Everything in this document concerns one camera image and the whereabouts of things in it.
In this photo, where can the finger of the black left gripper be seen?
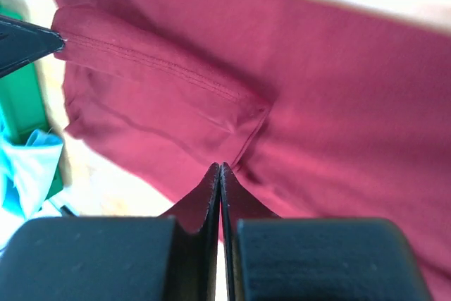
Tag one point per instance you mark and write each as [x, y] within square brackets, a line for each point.
[23, 43]

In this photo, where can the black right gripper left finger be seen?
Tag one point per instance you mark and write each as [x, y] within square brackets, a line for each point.
[192, 261]

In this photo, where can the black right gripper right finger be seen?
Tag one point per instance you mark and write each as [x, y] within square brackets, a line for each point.
[237, 203]

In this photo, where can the dark red t-shirt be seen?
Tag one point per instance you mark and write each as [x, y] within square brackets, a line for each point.
[320, 110]

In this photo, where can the green plastic tray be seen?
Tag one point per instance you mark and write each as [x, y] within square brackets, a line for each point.
[21, 93]

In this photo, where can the light teal t-shirt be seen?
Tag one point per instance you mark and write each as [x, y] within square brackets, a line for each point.
[30, 173]

